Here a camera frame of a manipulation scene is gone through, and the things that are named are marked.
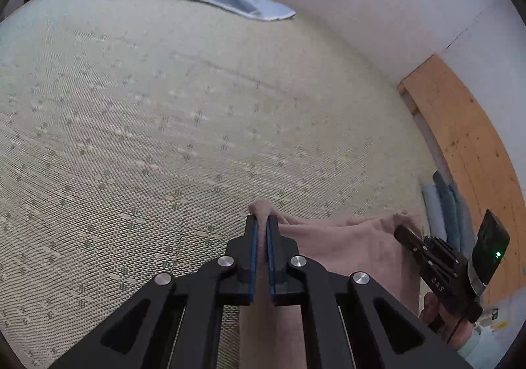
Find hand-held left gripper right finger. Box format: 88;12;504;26
266;215;473;369

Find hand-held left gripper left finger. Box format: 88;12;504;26
51;215;259;369

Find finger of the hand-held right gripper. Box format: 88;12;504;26
394;225;431;255

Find dusty pink garment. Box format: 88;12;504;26
238;200;426;369

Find person's right forearm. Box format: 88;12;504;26
442;317;510;369

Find person's right hand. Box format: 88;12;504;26
419;293;456;333

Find light blue folded cloth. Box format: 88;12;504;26
420;182;446;238

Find teal folded cloth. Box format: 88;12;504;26
432;171;459;246

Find grey-blue folded cloth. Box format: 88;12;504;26
448;180;477;250

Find wooden headboard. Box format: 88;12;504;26
396;54;526;308

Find woven straw bed mat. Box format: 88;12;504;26
0;0;436;369

